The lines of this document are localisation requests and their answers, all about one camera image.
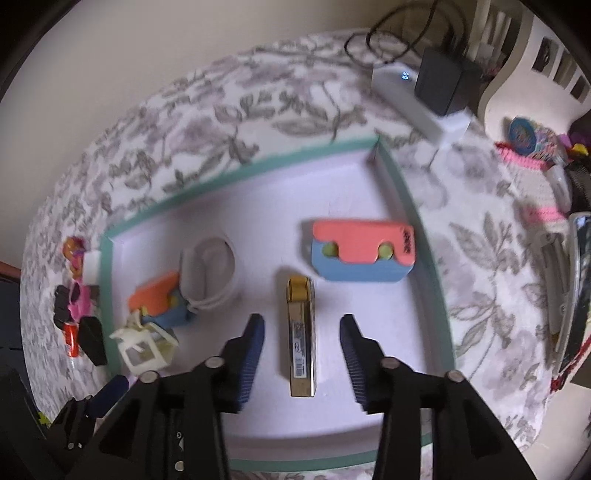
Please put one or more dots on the small pink blue toy block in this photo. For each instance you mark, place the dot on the small pink blue toy block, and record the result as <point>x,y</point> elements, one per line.
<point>152,290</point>

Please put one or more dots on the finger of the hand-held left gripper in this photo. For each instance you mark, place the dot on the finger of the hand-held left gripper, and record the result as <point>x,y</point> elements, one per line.
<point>108,392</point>

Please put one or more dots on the teal shallow box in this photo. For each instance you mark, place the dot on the teal shallow box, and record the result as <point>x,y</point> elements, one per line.
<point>277,207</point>

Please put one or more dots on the gold patterned box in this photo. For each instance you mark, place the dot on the gold patterned box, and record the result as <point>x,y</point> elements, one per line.
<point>302,332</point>

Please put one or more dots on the pink smartwatch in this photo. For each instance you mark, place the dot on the pink smartwatch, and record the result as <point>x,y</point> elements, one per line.
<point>78,300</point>

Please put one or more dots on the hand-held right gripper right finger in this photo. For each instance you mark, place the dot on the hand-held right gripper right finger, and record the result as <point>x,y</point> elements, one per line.
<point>355,355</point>

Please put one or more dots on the large pink blue toy block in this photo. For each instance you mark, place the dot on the large pink blue toy block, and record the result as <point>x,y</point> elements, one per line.
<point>360,240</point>

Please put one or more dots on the small red can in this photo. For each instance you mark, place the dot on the small red can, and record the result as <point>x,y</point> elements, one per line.
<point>72,339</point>

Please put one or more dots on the orange pink toy figure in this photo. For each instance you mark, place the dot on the orange pink toy figure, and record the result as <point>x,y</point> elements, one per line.
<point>74,251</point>

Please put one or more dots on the white cutout furniture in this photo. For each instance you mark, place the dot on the white cutout furniture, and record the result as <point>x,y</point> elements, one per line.
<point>503,92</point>

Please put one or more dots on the small white box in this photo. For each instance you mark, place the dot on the small white box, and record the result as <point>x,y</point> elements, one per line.
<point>92,267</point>

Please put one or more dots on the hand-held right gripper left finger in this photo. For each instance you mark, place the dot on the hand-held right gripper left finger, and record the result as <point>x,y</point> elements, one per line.
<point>251,360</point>

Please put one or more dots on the smartphone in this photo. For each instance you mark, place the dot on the smartphone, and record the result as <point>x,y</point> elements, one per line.
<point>577,277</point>

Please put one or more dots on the white power strip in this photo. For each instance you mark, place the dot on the white power strip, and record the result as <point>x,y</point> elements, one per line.
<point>397,85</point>

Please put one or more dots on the cream plastic cube frame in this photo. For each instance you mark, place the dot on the cream plastic cube frame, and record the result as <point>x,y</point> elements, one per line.
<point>131,336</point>

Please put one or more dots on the round colourful tin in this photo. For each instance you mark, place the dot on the round colourful tin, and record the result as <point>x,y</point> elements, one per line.
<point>521,134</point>

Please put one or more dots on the dark blue side furniture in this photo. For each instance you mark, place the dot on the dark blue side furniture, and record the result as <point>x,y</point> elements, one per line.
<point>9,314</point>

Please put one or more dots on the pink white knitted cloth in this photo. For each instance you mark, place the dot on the pink white knitted cloth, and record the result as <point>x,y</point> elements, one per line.
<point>531,184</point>

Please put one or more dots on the black charger adapter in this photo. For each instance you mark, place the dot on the black charger adapter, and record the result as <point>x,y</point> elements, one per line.
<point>438,78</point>

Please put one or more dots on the grey plastic object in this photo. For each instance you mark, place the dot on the grey plastic object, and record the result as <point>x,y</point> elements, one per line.
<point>551,277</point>

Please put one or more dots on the red fabric item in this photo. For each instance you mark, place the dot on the red fabric item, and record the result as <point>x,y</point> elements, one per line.
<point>563,378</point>

